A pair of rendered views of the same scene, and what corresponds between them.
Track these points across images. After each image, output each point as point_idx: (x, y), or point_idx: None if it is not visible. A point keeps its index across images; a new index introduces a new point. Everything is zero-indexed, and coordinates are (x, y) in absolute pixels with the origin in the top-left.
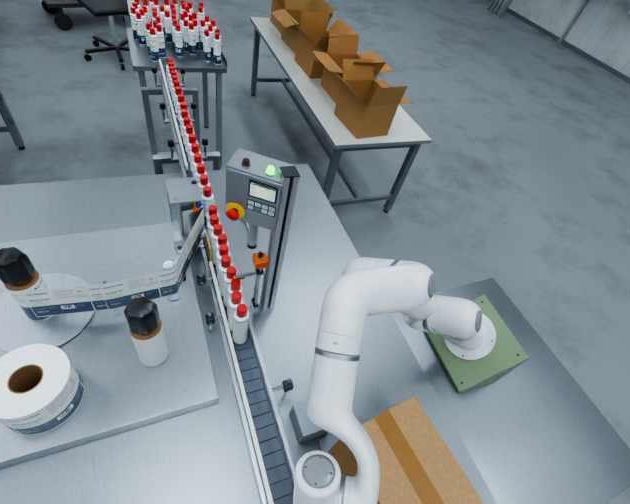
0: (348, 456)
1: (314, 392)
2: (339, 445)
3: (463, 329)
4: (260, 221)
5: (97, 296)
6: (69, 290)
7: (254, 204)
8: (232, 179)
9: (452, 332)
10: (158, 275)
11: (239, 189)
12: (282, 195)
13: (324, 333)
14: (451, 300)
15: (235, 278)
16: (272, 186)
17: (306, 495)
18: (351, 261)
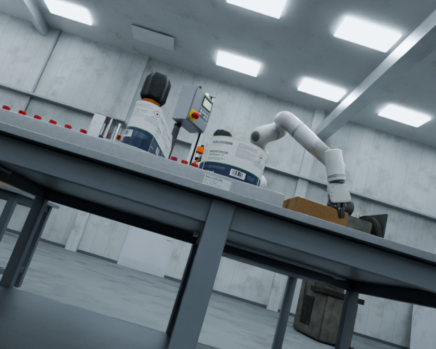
0: (303, 207)
1: (311, 133)
2: (296, 210)
3: (265, 181)
4: (201, 124)
5: (165, 148)
6: (167, 130)
7: (202, 111)
8: (198, 93)
9: (263, 184)
10: (169, 151)
11: (198, 100)
12: (212, 108)
13: (297, 120)
14: None
15: (201, 156)
16: (211, 102)
17: (340, 150)
18: (256, 127)
